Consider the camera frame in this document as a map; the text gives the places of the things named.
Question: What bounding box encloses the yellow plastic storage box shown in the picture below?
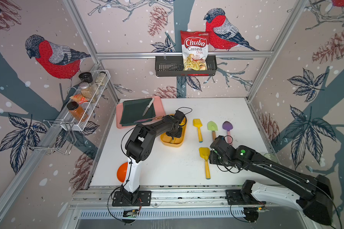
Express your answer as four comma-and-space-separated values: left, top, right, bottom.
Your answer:
160, 117, 187, 148

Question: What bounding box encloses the yellow shovel blue-tipped handle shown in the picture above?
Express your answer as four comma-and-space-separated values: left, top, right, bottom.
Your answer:
193, 119, 203, 143

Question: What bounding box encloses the green shovel wooden handle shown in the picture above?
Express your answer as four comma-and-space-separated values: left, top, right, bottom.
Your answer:
207, 121, 218, 141

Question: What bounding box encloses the purple shovel pink handle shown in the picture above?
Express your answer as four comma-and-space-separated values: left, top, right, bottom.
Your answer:
222, 121, 233, 136

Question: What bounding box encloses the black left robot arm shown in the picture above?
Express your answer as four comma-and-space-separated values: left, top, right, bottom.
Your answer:
120, 110, 187, 204

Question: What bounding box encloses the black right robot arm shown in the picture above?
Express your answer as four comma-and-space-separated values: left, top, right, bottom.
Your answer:
210, 135, 333, 226

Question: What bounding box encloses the yellow shovel in box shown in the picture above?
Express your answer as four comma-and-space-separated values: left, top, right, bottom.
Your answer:
169, 137, 177, 144

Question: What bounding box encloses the pink plastic tray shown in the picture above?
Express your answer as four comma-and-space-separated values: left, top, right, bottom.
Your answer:
116, 96, 166, 129

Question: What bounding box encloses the dark green folded cloth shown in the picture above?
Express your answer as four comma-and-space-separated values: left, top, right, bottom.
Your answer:
120, 98, 156, 127

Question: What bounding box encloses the clear green cup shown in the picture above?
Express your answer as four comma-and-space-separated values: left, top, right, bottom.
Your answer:
264, 153, 279, 163

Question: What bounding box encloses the orange plastic bowl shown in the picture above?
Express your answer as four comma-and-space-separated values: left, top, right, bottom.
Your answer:
117, 162, 128, 183

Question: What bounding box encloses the red cassava chips bag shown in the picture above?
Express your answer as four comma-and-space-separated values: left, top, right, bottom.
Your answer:
180, 31, 210, 70

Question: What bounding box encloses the small circuit board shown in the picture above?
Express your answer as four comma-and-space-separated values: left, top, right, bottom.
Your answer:
123, 210, 139, 218

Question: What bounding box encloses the pale glass jar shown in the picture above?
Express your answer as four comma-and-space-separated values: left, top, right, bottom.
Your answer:
95, 72, 107, 86

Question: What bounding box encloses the silver-lid spice jar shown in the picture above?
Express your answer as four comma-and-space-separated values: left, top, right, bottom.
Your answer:
79, 82, 97, 103

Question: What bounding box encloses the orange snack packet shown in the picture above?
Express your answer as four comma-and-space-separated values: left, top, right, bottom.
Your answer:
70, 94, 88, 105

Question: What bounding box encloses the orange sauce jar black lid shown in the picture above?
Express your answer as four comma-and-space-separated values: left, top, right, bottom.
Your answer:
67, 101, 88, 122

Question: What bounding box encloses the black-lid spice jar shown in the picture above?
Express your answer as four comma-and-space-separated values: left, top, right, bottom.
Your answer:
78, 72, 93, 85

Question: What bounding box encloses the white-handled knife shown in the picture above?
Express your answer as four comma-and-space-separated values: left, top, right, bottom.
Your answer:
142, 97, 155, 116

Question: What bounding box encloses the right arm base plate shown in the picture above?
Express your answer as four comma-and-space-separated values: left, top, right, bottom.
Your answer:
225, 189, 266, 206

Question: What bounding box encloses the black wall basket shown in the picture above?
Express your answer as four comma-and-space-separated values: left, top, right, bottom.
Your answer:
155, 56, 217, 77

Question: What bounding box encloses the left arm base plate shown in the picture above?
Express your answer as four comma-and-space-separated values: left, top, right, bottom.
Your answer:
112, 191, 152, 207

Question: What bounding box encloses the white wire spice rack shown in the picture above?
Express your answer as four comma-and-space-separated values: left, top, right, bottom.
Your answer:
57, 70, 110, 131

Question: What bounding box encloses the horizontal aluminium frame rail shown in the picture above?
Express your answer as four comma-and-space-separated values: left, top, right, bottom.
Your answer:
96, 51, 274, 60

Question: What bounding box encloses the chrome wire hanger rack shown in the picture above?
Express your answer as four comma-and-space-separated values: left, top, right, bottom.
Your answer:
23, 119, 77, 156

